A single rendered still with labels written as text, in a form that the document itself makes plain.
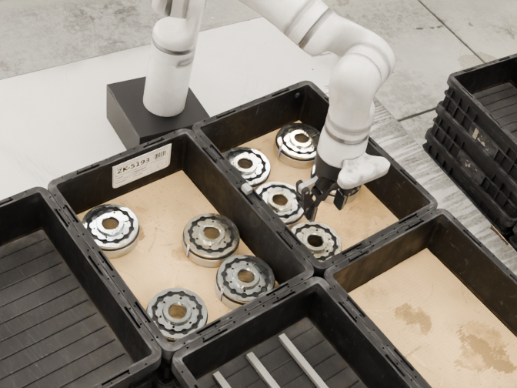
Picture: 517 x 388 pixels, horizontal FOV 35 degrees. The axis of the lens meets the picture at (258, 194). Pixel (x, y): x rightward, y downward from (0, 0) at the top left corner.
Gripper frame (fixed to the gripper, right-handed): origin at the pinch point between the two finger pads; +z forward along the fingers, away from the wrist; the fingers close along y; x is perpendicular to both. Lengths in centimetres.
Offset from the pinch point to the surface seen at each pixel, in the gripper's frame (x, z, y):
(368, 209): -4.9, 14.9, -17.1
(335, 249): 2.2, 11.7, -3.4
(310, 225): -4.4, 11.5, -2.1
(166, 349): 10.8, 3.3, 35.7
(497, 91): -46, 52, -106
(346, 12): -148, 102, -132
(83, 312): -6.8, 13.4, 42.0
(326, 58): -60, 29, -47
